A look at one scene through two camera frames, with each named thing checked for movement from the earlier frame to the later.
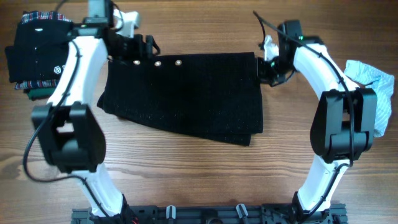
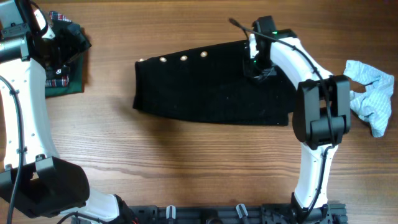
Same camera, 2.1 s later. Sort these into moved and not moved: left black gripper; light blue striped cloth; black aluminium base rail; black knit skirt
Moved: black knit skirt; left black gripper
Not moved: light blue striped cloth; black aluminium base rail
